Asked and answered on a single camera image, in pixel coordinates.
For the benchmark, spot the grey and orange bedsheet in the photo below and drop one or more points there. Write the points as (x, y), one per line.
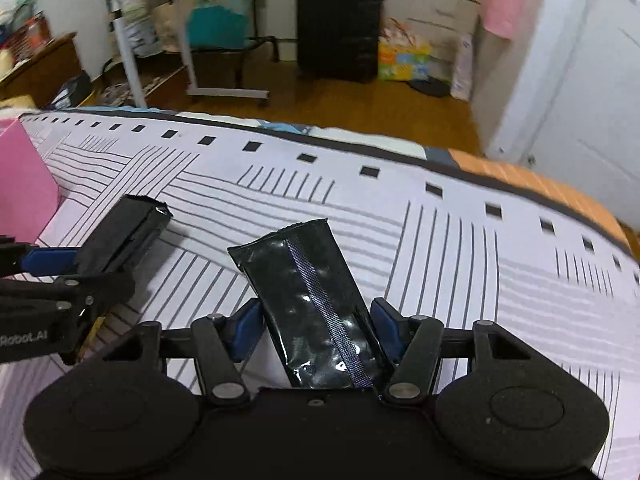
(525, 180)

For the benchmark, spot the teal bag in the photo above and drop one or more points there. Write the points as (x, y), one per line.
(217, 25)

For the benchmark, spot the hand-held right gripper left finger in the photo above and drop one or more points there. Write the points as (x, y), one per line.
(247, 325)

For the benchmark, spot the black bag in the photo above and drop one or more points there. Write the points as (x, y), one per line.
(72, 91)

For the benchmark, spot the wooden nightstand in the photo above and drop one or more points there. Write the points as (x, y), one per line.
(45, 70)

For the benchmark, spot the black snack packet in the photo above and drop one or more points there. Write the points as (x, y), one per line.
(120, 235)
(310, 285)

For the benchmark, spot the white wardrobe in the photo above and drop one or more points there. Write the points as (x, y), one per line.
(435, 0)

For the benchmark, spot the white door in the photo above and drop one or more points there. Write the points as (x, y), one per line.
(590, 85)

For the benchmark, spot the brown paper bag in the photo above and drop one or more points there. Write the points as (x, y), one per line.
(170, 25)

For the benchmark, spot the white line-patterned blanket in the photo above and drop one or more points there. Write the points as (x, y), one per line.
(350, 200)

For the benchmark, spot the colourful printed box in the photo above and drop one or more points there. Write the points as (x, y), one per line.
(402, 62)

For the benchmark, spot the white tall bag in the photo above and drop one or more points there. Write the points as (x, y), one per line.
(462, 67)

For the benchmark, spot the black suitcase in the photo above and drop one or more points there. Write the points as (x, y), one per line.
(340, 25)

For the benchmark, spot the white-framed rolling side table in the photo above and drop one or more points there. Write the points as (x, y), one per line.
(127, 60)

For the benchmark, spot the pink hanging bag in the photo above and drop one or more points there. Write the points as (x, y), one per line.
(504, 2)

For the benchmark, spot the pink cardboard box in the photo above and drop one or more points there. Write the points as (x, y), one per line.
(25, 185)

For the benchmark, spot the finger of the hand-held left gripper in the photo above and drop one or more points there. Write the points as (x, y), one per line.
(105, 290)
(50, 260)

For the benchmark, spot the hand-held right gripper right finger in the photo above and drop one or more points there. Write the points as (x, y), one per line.
(385, 322)

